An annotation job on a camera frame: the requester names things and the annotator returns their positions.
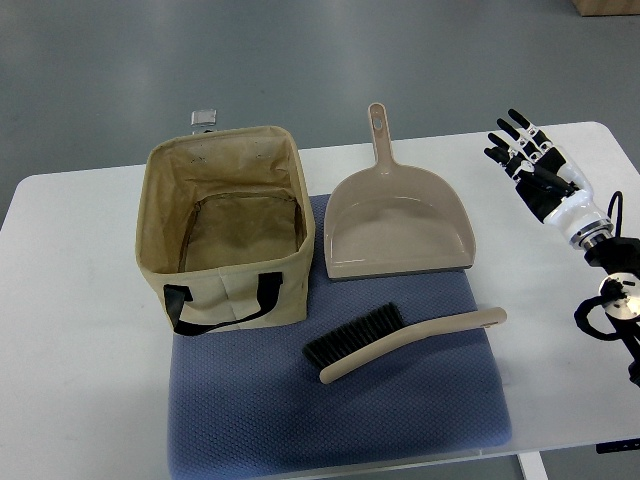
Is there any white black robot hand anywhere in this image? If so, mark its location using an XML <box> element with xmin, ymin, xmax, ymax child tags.
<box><xmin>484</xmin><ymin>109</ymin><xmax>614</xmax><ymax>251</ymax></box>

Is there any pink hand broom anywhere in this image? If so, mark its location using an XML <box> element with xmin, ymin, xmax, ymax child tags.
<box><xmin>302</xmin><ymin>303</ymin><xmax>507</xmax><ymax>384</ymax></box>

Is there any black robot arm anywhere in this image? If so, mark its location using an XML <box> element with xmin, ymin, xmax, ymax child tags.
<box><xmin>574</xmin><ymin>191</ymin><xmax>639</xmax><ymax>385</ymax></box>

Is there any yellow fabric bag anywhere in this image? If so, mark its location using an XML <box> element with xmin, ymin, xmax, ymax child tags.
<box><xmin>135</xmin><ymin>126</ymin><xmax>315</xmax><ymax>336</ymax></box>

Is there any pink dustpan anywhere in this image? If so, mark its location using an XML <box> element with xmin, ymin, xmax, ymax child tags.
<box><xmin>323</xmin><ymin>103</ymin><xmax>476</xmax><ymax>280</ymax></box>

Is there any cardboard box corner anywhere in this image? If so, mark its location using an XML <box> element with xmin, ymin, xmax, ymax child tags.
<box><xmin>572</xmin><ymin>0</ymin><xmax>640</xmax><ymax>17</ymax></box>

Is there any black table control panel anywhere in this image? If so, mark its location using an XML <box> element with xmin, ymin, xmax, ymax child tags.
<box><xmin>595</xmin><ymin>438</ymin><xmax>640</xmax><ymax>455</ymax></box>

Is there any white table leg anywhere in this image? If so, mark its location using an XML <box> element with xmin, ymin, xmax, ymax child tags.
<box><xmin>517</xmin><ymin>451</ymin><xmax>549</xmax><ymax>480</ymax></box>

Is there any blue cushion mat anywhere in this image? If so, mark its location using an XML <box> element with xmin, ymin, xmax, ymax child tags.
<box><xmin>167</xmin><ymin>193</ymin><xmax>515</xmax><ymax>480</ymax></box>

